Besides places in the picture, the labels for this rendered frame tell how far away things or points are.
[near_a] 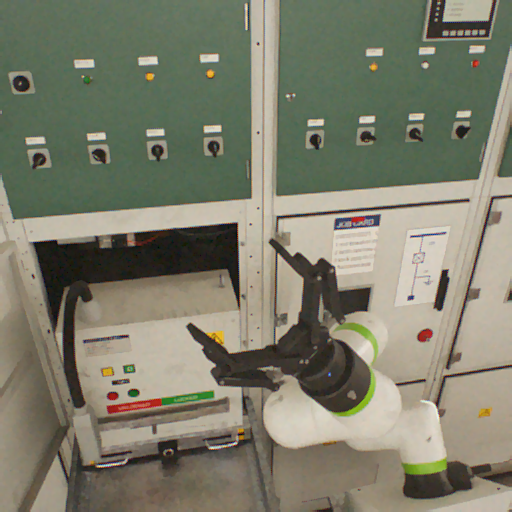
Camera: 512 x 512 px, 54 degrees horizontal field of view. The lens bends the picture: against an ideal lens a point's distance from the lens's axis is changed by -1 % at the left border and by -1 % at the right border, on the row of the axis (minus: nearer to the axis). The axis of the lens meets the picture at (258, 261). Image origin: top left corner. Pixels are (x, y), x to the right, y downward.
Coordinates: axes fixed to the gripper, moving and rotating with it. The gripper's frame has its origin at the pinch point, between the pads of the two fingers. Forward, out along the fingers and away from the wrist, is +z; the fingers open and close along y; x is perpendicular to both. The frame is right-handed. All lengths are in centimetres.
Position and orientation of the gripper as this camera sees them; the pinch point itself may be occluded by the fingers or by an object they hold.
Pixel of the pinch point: (239, 292)
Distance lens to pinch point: 58.3
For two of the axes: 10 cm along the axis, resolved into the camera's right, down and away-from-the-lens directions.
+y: 7.0, -7.2, 0.1
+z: -5.5, -5.5, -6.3
